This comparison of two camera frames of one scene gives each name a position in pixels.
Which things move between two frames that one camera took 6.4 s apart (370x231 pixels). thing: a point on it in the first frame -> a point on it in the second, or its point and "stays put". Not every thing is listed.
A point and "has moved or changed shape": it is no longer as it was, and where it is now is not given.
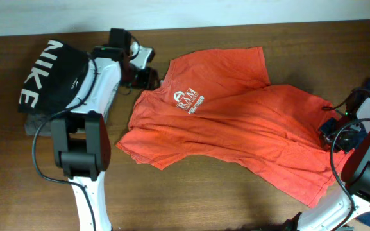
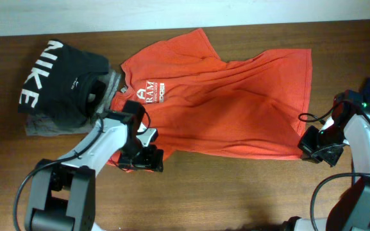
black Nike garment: [54, 77] stays put
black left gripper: [145, 81] -> [151, 158]
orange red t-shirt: [220, 108] has moved or changed shape
